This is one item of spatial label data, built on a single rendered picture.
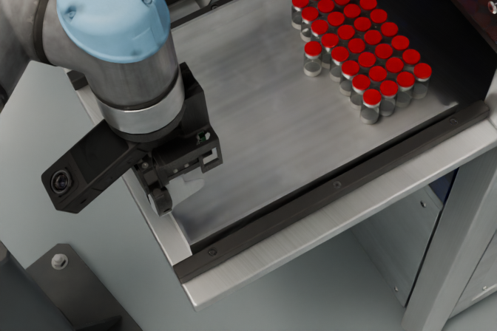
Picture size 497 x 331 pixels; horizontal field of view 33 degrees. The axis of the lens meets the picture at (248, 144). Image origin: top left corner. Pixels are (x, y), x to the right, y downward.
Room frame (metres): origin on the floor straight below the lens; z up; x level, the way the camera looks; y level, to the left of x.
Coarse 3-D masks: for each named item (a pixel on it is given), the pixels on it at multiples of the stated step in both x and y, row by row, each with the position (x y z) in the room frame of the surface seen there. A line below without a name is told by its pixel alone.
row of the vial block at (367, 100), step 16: (304, 0) 0.62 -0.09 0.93; (304, 16) 0.60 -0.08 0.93; (304, 32) 0.59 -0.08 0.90; (320, 32) 0.57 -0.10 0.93; (336, 48) 0.55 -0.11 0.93; (336, 64) 0.53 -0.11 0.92; (352, 64) 0.52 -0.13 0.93; (336, 80) 0.53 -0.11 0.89; (352, 80) 0.50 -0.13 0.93; (368, 80) 0.50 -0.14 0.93; (352, 96) 0.49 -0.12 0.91; (368, 96) 0.48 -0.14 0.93; (368, 112) 0.47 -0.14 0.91
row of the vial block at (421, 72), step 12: (360, 0) 0.61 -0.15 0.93; (372, 0) 0.61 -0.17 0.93; (372, 12) 0.59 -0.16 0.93; (384, 12) 0.59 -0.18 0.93; (372, 24) 0.58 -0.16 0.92; (384, 24) 0.57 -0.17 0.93; (384, 36) 0.56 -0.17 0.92; (396, 36) 0.55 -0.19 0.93; (396, 48) 0.54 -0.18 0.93; (408, 60) 0.52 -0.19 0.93; (420, 72) 0.50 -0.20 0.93; (420, 84) 0.49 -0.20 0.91; (420, 96) 0.49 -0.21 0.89
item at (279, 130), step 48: (240, 0) 0.64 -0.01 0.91; (288, 0) 0.66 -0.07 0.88; (192, 48) 0.60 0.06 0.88; (240, 48) 0.59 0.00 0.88; (288, 48) 0.59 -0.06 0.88; (240, 96) 0.53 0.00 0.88; (288, 96) 0.52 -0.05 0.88; (336, 96) 0.51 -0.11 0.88; (432, 96) 0.50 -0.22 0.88; (240, 144) 0.46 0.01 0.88; (288, 144) 0.45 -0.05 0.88; (336, 144) 0.45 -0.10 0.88; (384, 144) 0.42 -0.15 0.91; (240, 192) 0.40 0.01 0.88; (288, 192) 0.38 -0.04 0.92; (192, 240) 0.33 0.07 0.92
